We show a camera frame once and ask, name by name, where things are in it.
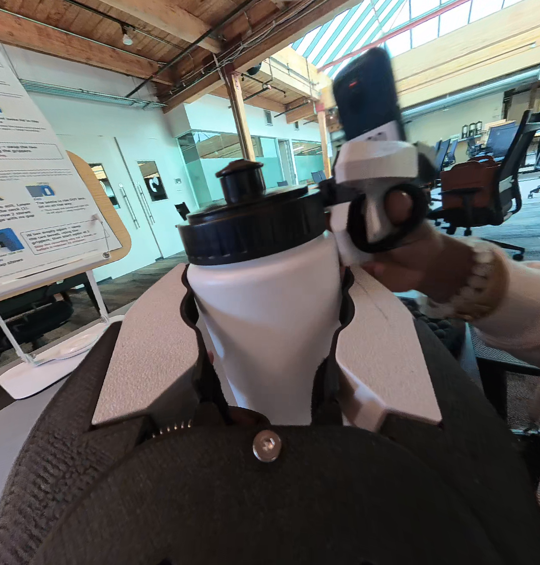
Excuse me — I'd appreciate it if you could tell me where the person's right forearm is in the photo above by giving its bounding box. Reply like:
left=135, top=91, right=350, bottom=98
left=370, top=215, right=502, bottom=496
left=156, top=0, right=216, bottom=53
left=473, top=260, right=540, bottom=371

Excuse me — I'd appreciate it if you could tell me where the white door with window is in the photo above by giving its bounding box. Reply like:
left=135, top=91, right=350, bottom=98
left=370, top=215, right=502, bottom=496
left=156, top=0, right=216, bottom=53
left=87, top=137, right=138, bottom=274
left=129, top=137, right=182, bottom=259

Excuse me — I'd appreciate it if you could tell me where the printed instruction sheet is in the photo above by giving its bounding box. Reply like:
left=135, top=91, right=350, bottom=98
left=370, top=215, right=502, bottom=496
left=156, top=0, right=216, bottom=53
left=0, top=34, right=122, bottom=283

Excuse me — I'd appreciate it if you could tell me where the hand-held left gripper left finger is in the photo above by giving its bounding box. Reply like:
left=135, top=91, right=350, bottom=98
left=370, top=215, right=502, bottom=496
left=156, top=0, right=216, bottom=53
left=91, top=263, right=230, bottom=428

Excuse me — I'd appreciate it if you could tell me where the wooden sign board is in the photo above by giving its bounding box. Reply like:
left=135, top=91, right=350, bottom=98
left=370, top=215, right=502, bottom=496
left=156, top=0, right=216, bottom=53
left=0, top=150, right=132, bottom=305

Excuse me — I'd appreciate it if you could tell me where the black dimpled cushion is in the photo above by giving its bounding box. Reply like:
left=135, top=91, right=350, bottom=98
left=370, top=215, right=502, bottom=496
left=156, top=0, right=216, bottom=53
left=400, top=297, right=467, bottom=354

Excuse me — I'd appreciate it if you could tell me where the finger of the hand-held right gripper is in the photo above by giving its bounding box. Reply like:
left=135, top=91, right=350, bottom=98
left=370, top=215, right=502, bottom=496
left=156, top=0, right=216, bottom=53
left=334, top=141, right=420, bottom=183

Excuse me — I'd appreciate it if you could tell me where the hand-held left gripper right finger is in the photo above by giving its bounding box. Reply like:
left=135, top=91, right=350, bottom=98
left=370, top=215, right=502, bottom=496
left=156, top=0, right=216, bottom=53
left=309, top=265, right=443, bottom=432

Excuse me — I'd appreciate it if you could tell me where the brown office chair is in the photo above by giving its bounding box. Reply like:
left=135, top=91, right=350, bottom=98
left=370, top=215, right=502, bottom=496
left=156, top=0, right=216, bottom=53
left=429, top=154, right=526, bottom=261

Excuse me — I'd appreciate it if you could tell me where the black bottle lid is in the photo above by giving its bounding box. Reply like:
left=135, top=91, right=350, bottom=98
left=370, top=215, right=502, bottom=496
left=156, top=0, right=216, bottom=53
left=177, top=160, right=329, bottom=266

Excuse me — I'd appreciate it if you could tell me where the white bead bracelet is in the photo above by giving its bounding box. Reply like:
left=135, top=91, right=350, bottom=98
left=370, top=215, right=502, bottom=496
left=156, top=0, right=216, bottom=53
left=422, top=240, right=504, bottom=320

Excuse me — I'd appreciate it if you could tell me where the person's right hand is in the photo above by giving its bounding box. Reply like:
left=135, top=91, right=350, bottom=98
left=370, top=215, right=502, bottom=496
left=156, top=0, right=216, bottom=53
left=363, top=189, right=478, bottom=306

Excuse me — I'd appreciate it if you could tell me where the gold bracelet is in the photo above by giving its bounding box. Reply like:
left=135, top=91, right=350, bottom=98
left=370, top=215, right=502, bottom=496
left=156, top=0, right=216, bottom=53
left=460, top=252, right=511, bottom=322

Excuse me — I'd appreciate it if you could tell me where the white plastic bottle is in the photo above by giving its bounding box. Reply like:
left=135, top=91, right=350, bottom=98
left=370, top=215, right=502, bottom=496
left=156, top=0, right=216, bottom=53
left=186, top=230, right=346, bottom=426

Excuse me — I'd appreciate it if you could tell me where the wooden pillar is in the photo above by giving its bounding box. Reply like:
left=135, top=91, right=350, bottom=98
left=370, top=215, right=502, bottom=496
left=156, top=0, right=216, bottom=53
left=316, top=108, right=333, bottom=177
left=223, top=66, right=258, bottom=164

